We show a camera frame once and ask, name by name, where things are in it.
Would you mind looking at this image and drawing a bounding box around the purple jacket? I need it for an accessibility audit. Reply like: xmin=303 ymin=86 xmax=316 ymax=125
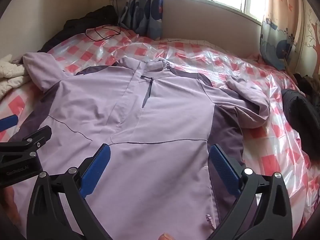
xmin=9 ymin=52 xmax=272 ymax=240

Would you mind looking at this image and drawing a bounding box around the black bag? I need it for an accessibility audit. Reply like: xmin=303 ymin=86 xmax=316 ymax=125
xmin=281 ymin=89 xmax=320 ymax=153

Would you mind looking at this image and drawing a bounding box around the black clothing pile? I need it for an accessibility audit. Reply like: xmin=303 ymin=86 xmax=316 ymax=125
xmin=37 ymin=5 xmax=119 ymax=53

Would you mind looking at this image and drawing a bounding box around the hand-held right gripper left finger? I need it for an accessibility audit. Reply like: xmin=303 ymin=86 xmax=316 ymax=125
xmin=26 ymin=144 xmax=113 ymax=240

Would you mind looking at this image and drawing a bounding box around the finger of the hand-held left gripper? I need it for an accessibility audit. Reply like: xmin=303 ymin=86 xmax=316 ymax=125
xmin=0 ymin=114 xmax=19 ymax=132
xmin=0 ymin=126 xmax=52 ymax=158

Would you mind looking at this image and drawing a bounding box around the tree painted bed board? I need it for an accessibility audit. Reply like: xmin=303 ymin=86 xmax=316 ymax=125
xmin=299 ymin=0 xmax=320 ymax=80

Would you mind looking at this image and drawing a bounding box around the red checkered plastic tablecloth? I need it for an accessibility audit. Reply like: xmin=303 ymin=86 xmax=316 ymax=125
xmin=0 ymin=26 xmax=317 ymax=240

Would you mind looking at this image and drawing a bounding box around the pink star curtain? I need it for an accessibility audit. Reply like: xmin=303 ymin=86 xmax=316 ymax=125
xmin=259 ymin=0 xmax=307 ymax=72

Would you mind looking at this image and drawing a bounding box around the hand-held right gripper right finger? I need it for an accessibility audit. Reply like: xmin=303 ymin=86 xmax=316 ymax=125
xmin=207 ymin=144 xmax=293 ymax=240

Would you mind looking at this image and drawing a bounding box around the cream quilted cloth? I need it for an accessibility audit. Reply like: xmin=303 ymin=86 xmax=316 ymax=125
xmin=0 ymin=54 xmax=32 ymax=98

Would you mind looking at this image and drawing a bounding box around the black cable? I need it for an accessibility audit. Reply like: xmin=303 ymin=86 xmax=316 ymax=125
xmin=86 ymin=0 xmax=123 ymax=42

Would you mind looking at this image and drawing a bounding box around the brown furry cloth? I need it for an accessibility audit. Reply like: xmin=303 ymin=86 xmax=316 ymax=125
xmin=294 ymin=74 xmax=320 ymax=98

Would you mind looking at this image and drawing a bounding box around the blue printed curtain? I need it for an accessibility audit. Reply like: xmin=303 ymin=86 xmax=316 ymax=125
xmin=119 ymin=0 xmax=165 ymax=40

